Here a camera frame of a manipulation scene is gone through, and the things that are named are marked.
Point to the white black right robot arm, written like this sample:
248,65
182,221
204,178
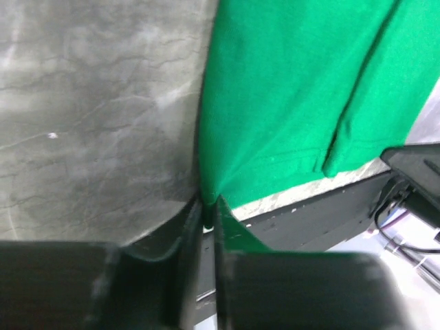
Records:
414,185

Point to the black base beam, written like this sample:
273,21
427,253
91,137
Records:
311,225

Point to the green t-shirt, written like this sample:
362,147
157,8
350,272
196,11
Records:
296,91

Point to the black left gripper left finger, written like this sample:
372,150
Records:
148,284

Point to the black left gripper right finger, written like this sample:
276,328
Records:
261,288

